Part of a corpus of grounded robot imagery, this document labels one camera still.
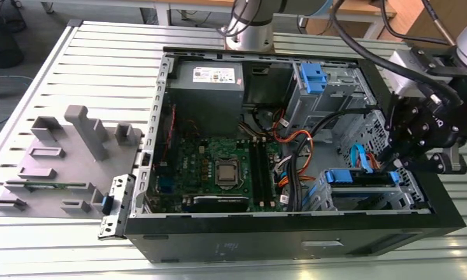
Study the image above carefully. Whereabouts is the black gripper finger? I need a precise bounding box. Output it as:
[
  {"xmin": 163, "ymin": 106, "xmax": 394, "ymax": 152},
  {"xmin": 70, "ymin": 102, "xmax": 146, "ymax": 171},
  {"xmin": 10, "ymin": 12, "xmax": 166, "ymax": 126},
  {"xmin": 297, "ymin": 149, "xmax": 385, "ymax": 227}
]
[
  {"xmin": 375, "ymin": 92, "xmax": 410, "ymax": 172},
  {"xmin": 404, "ymin": 145, "xmax": 467, "ymax": 173}
]

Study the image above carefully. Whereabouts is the black orange power wire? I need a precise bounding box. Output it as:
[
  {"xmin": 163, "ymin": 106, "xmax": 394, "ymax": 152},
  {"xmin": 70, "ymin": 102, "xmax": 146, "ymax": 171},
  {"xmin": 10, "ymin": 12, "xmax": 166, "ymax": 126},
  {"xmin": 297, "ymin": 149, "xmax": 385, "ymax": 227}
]
[{"xmin": 367, "ymin": 153, "xmax": 383, "ymax": 173}]

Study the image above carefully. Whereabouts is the blue data wire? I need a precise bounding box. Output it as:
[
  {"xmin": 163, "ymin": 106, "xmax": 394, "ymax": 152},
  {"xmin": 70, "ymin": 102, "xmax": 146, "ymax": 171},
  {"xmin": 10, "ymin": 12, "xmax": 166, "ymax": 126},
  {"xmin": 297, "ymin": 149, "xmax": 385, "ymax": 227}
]
[{"xmin": 349, "ymin": 143, "xmax": 375, "ymax": 173}]

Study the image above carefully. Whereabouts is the hard disk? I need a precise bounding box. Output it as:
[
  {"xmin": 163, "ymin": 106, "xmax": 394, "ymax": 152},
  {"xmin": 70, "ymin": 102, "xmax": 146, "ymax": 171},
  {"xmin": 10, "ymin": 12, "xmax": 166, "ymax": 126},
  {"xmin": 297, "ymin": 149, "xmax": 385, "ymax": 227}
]
[{"xmin": 303, "ymin": 169, "xmax": 402, "ymax": 211}]

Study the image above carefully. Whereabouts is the metal disk bay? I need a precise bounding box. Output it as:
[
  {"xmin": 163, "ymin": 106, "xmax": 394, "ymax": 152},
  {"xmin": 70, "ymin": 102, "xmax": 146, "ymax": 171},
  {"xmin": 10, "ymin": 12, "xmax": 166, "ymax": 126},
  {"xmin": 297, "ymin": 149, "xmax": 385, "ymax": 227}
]
[{"xmin": 302, "ymin": 167, "xmax": 432, "ymax": 212}]

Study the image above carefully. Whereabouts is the tall metal drive cage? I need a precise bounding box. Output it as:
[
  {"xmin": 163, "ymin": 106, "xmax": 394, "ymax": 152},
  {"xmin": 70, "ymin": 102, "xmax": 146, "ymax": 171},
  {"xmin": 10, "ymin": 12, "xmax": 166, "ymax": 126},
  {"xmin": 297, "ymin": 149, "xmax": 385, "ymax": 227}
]
[{"xmin": 286, "ymin": 60, "xmax": 378, "ymax": 130}]

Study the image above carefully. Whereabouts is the blue plastic drive latch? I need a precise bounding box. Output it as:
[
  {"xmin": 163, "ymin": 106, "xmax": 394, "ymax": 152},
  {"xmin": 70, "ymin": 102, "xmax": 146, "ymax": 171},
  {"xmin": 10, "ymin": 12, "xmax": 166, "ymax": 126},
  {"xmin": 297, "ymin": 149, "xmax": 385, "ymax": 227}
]
[{"xmin": 301, "ymin": 62, "xmax": 329, "ymax": 95}]

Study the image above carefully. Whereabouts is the black RAM slot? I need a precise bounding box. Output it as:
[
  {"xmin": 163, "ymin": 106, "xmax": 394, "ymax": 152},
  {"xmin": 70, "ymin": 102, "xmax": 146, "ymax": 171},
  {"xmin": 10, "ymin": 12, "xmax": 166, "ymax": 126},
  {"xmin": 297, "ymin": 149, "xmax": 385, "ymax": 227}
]
[
  {"xmin": 250, "ymin": 137, "xmax": 263, "ymax": 207},
  {"xmin": 259, "ymin": 137, "xmax": 277, "ymax": 207}
]

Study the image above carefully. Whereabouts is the wooden top desk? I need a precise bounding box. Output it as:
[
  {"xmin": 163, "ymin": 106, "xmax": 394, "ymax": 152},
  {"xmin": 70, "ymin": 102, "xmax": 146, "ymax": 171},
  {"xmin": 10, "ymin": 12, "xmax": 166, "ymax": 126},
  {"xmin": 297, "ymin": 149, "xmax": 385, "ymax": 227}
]
[{"xmin": 295, "ymin": 0, "xmax": 398, "ymax": 40}]

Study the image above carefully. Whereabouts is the silver CPU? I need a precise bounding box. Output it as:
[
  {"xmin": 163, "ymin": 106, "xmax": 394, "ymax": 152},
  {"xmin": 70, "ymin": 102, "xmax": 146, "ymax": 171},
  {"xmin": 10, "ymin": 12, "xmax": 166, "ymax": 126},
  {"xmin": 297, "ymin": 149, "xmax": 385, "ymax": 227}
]
[{"xmin": 217, "ymin": 164, "xmax": 241, "ymax": 181}]

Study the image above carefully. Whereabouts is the black PC case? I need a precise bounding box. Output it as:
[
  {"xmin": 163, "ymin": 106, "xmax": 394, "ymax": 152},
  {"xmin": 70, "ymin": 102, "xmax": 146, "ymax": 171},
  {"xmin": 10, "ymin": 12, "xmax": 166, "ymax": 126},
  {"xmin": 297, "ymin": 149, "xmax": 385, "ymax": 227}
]
[{"xmin": 123, "ymin": 45, "xmax": 467, "ymax": 265}]

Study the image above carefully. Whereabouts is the black graphics card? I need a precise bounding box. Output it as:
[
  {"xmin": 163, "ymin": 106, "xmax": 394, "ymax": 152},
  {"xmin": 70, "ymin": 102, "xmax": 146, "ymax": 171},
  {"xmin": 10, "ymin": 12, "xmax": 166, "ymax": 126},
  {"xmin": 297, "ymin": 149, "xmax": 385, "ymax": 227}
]
[{"xmin": 182, "ymin": 194, "xmax": 251, "ymax": 213}]

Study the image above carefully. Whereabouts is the grey power supply unit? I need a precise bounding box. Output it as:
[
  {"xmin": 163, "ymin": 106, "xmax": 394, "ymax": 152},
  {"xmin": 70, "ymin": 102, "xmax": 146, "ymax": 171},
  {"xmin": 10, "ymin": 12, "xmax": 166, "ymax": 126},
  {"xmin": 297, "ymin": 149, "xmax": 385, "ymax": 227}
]
[{"xmin": 166, "ymin": 59, "xmax": 246, "ymax": 139}]

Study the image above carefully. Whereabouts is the green motherboard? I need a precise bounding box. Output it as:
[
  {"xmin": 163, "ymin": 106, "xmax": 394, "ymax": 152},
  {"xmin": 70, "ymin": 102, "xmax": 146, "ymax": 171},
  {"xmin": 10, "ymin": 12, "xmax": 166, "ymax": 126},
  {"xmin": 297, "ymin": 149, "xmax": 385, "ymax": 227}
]
[{"xmin": 146, "ymin": 136, "xmax": 293, "ymax": 214}]

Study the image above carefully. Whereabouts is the metal expansion slot retainer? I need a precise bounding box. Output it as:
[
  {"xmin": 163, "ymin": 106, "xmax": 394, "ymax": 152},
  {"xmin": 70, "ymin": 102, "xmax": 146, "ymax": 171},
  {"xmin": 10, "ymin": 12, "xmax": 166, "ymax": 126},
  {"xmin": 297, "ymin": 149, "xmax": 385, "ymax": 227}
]
[{"xmin": 96, "ymin": 173, "xmax": 138, "ymax": 242}]

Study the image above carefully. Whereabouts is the blue retainer latch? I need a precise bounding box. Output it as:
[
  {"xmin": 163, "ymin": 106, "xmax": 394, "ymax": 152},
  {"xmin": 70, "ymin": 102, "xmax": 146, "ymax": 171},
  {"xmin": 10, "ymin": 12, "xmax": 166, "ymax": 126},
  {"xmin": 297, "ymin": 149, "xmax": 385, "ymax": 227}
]
[{"xmin": 100, "ymin": 194, "xmax": 116, "ymax": 215}]

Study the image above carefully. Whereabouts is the grey parts rack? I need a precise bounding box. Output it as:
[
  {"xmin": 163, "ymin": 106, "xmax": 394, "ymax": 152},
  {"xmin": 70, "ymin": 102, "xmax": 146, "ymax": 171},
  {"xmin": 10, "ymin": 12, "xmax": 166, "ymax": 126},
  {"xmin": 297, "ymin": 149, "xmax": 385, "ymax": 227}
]
[{"xmin": 0, "ymin": 104, "xmax": 146, "ymax": 218}]

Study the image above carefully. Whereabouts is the green RAM stick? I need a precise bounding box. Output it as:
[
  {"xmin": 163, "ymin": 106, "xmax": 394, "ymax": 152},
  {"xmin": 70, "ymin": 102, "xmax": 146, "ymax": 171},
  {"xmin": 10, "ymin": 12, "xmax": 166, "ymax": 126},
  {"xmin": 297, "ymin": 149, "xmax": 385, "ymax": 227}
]
[{"xmin": 26, "ymin": 181, "xmax": 86, "ymax": 190}]

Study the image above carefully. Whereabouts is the black round bin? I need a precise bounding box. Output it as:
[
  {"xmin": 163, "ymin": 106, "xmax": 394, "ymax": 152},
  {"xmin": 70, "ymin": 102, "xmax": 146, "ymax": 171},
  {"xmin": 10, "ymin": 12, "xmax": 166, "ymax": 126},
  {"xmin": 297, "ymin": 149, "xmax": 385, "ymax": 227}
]
[{"xmin": 0, "ymin": 30, "xmax": 27, "ymax": 69}]

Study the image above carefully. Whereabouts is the light grey wrist camera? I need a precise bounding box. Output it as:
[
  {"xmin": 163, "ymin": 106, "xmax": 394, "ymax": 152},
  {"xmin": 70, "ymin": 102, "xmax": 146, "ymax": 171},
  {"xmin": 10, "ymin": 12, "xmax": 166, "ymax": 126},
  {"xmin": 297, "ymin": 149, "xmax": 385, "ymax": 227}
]
[{"xmin": 386, "ymin": 49, "xmax": 432, "ymax": 97}]

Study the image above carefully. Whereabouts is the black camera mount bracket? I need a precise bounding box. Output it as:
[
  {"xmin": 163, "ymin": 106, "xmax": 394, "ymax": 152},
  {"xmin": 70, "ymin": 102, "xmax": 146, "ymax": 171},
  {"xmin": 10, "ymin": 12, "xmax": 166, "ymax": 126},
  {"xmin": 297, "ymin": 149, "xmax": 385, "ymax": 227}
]
[{"xmin": 409, "ymin": 46, "xmax": 461, "ymax": 79}]

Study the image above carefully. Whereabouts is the orange wire bundle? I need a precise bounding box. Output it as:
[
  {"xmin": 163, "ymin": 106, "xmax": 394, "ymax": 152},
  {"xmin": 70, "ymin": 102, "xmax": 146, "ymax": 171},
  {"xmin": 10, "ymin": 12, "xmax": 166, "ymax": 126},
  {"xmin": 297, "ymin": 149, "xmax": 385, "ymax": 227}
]
[{"xmin": 273, "ymin": 109, "xmax": 317, "ymax": 190}]

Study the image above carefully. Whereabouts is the black cable bundle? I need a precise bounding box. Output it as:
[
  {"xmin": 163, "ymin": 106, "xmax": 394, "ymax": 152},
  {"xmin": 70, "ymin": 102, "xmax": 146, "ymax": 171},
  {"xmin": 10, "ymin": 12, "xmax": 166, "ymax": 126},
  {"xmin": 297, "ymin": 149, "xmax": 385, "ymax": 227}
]
[{"xmin": 287, "ymin": 107, "xmax": 382, "ymax": 212}]

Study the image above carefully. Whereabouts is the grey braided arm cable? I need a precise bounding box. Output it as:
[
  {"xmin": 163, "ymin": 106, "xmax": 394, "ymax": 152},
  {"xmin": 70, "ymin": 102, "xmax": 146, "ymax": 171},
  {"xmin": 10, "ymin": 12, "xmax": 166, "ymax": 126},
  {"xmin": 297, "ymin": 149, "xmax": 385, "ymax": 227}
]
[{"xmin": 421, "ymin": 0, "xmax": 457, "ymax": 47}]

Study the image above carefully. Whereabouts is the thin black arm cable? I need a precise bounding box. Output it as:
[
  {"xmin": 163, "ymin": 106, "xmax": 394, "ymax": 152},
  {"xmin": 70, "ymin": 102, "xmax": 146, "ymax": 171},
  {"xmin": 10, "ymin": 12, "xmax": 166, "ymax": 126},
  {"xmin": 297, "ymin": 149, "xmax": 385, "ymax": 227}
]
[{"xmin": 381, "ymin": 0, "xmax": 456, "ymax": 46}]

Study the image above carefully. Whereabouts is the yellow black wire bundle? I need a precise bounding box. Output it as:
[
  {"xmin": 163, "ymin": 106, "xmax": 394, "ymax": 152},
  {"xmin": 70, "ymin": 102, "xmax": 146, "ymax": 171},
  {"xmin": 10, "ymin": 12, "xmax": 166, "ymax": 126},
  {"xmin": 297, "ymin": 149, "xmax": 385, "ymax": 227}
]
[{"xmin": 239, "ymin": 113, "xmax": 269, "ymax": 139}]

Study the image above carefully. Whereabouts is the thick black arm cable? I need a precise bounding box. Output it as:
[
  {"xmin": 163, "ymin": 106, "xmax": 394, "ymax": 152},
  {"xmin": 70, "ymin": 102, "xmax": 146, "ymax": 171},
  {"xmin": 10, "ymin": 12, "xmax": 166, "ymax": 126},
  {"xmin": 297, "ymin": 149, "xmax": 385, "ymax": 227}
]
[{"xmin": 330, "ymin": 0, "xmax": 465, "ymax": 107}]

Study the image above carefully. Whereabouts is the CPU socket metal frame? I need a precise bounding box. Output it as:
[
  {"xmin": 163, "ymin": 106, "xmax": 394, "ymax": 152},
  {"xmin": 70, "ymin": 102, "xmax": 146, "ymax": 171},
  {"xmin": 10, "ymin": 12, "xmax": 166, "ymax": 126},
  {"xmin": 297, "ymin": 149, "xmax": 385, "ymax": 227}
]
[{"xmin": 211, "ymin": 156, "xmax": 246, "ymax": 188}]

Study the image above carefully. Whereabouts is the white metal table frame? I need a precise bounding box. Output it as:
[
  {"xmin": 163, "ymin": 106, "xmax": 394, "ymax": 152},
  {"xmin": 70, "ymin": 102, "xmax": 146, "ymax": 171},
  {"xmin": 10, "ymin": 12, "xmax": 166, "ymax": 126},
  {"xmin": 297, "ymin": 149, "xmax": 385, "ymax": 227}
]
[{"xmin": 40, "ymin": 0, "xmax": 235, "ymax": 27}]

